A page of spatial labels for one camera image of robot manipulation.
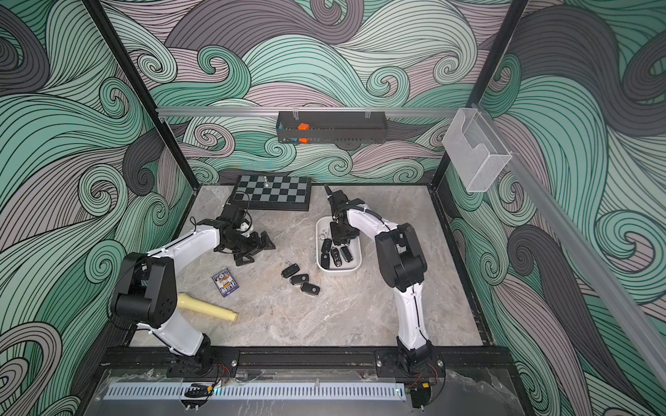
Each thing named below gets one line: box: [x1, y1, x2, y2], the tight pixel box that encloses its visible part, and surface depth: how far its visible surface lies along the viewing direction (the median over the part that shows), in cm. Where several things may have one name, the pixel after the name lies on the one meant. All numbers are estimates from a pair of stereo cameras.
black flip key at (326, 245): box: [320, 238, 333, 254], surface depth 100 cm
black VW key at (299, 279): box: [289, 273, 309, 286], surface depth 91 cm
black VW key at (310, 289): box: [300, 282, 320, 296], surface depth 89 cm
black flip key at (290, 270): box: [280, 263, 301, 279], surface depth 94 cm
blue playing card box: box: [211, 267, 240, 299], surface depth 89 cm
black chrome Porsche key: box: [330, 247, 343, 267], surface depth 97 cm
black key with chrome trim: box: [339, 246, 353, 263], surface depth 97 cm
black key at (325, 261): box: [320, 252, 330, 270], surface depth 97 cm
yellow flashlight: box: [176, 292, 239, 323], surface depth 83 cm
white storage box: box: [315, 216, 363, 273], surface depth 96 cm
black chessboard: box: [229, 174, 313, 212], surface depth 116 cm
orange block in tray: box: [297, 122, 310, 144], surface depth 91 cm
